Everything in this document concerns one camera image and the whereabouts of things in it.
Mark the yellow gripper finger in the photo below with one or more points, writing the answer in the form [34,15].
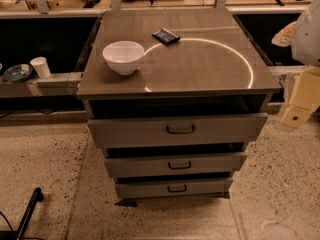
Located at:
[304,99]
[284,36]

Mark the white paper cup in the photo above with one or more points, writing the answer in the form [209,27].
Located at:
[41,67]

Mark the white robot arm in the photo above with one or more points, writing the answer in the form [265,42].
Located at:
[303,36]

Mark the grey drawer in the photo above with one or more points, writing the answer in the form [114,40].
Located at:
[175,164]
[173,188]
[174,131]

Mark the dark plate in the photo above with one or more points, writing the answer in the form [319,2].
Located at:
[18,73]

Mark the grey bottom drawer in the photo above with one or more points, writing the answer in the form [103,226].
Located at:
[173,188]

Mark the grey drawer cabinet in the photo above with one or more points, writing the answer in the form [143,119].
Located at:
[212,70]

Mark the black stand leg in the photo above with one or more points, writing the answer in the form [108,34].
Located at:
[37,196]

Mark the white bowl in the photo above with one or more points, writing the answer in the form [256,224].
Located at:
[123,57]

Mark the low grey shelf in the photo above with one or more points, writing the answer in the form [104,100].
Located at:
[58,84]

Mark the dark blue snack packet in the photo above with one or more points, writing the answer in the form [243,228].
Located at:
[166,37]

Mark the grey middle drawer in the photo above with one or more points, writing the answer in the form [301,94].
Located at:
[175,164]

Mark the grey top drawer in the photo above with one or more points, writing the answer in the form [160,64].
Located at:
[174,131]

